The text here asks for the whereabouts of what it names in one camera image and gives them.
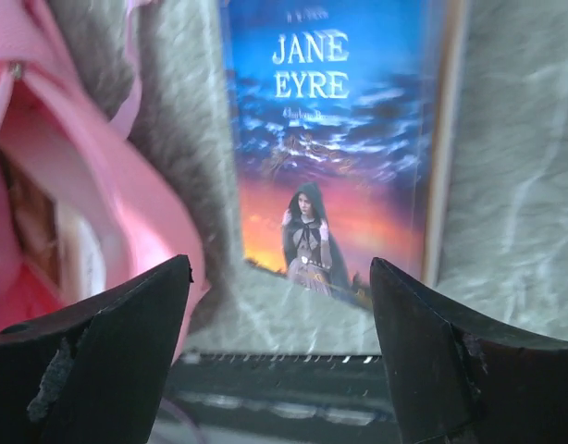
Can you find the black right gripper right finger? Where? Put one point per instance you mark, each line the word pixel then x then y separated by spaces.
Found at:
pixel 457 375

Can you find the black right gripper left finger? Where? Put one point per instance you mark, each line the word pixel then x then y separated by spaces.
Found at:
pixel 94 372

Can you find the white coffee cover book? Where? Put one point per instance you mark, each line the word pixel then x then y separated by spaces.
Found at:
pixel 58 242

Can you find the pink student backpack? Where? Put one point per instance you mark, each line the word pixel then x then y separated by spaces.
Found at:
pixel 69 150

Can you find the blue Jane Eyre book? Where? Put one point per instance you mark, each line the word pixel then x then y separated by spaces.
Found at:
pixel 341 116

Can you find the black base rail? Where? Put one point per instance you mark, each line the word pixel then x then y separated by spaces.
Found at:
pixel 349 390

